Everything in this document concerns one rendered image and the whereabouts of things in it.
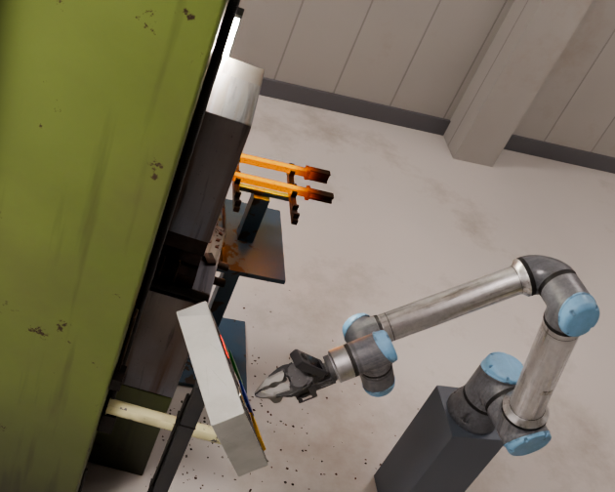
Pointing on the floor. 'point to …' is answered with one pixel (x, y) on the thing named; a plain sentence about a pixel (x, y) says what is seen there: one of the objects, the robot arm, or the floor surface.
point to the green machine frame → (71, 210)
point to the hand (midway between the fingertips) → (259, 391)
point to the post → (180, 440)
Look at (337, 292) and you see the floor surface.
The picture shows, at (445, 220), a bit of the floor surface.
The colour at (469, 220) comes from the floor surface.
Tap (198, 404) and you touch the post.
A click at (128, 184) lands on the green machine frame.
